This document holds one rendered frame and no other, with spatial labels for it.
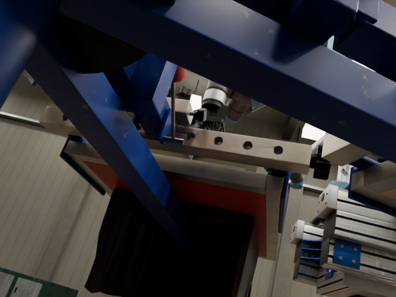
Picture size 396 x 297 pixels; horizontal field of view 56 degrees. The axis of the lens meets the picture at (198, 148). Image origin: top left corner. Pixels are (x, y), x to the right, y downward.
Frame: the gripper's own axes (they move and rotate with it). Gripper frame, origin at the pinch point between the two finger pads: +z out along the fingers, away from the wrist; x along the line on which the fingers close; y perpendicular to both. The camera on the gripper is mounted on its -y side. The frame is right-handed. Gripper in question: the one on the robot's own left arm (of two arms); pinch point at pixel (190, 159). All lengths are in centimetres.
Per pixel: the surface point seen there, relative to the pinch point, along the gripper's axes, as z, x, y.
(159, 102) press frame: 13, -51, 8
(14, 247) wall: -7, 666, -548
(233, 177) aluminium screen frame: 11.1, -18.6, 17.4
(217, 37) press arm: 20, -75, 22
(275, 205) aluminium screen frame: 12.6, -8.4, 27.7
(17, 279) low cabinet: 52, 512, -397
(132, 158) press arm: 20.6, -42.9, 2.7
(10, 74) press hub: 31, -80, 9
